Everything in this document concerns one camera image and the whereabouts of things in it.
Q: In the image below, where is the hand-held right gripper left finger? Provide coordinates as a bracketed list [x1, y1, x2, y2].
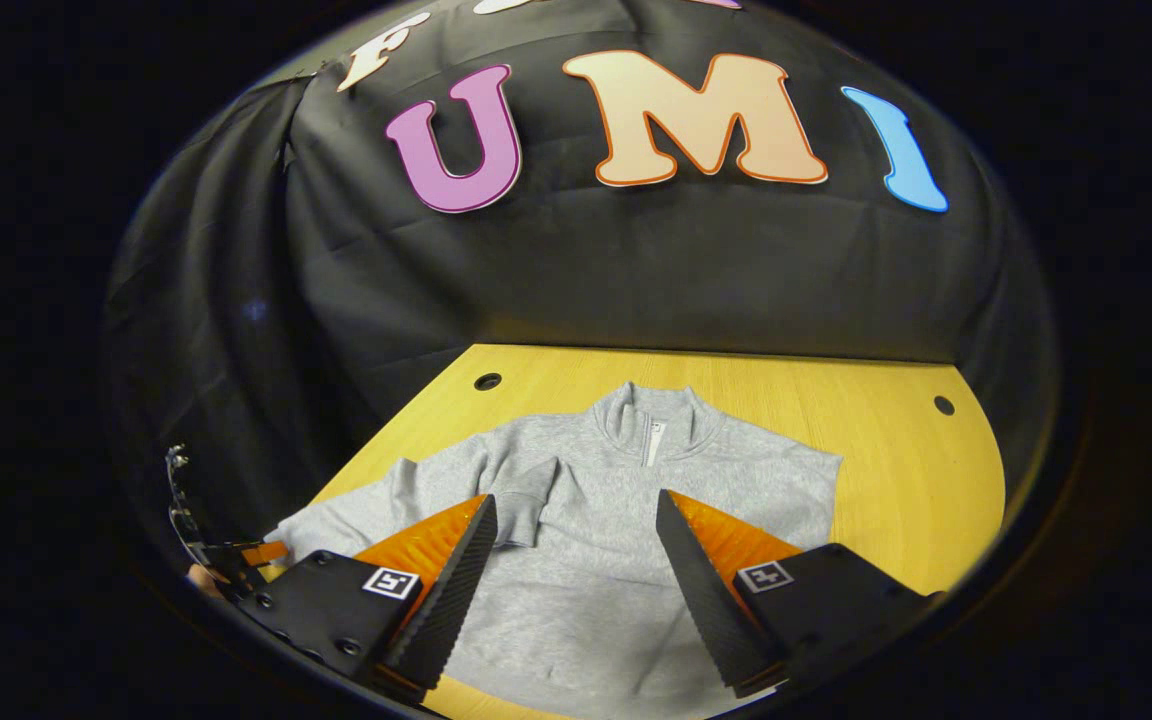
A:
[234, 493, 500, 706]

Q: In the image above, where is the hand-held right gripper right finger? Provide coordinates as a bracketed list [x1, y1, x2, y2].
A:
[655, 488, 943, 699]

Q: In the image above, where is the black backdrop cloth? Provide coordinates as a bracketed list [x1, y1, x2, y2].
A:
[101, 0, 1059, 601]

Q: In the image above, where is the grey zip-neck sweatshirt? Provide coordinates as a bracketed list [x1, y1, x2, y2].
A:
[264, 380, 845, 720]

